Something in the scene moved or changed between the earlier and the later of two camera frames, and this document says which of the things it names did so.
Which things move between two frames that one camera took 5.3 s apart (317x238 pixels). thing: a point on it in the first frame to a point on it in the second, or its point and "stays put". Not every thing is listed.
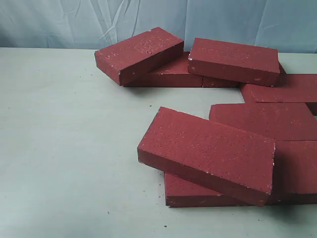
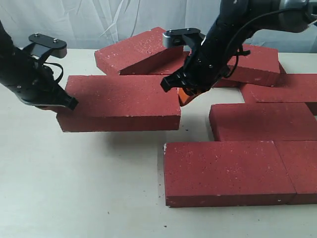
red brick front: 230,160 to 117,102
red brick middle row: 290,121 stays put
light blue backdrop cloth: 289,26 stays put
